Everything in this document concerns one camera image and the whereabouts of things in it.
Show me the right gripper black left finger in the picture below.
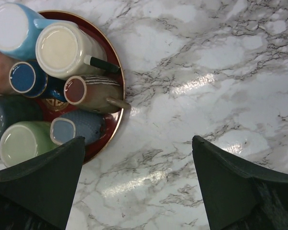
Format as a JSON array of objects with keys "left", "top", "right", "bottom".
[{"left": 0, "top": 137, "right": 85, "bottom": 230}]

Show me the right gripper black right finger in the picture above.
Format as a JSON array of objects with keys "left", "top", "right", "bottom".
[{"left": 192, "top": 136, "right": 288, "bottom": 230}]

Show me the light green mug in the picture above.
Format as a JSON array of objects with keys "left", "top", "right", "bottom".
[{"left": 0, "top": 121, "right": 58, "bottom": 167}]

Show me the grey-blue textured mug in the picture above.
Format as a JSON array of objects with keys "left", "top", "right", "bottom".
[{"left": 50, "top": 109, "right": 106, "bottom": 145}]

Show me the dark teal mug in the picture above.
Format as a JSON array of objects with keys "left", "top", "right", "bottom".
[{"left": 0, "top": 95, "right": 43, "bottom": 139}]

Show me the brown striped stoneware mug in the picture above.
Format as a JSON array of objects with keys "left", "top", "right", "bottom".
[{"left": 64, "top": 75, "right": 131, "bottom": 114}]

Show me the dark blue glazed mug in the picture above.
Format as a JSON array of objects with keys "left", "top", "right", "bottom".
[{"left": 9, "top": 60, "right": 67, "bottom": 103}]

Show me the pink mug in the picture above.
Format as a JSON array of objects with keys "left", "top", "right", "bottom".
[{"left": 0, "top": 52, "right": 19, "bottom": 95}]

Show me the light blue mug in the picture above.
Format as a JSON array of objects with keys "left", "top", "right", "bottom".
[{"left": 0, "top": 3, "right": 55, "bottom": 61}]

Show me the round red lacquer tray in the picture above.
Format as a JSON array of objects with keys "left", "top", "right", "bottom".
[{"left": 35, "top": 10, "right": 129, "bottom": 163}]

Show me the cream mug black handle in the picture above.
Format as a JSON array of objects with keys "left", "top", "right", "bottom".
[{"left": 36, "top": 22, "right": 120, "bottom": 80}]

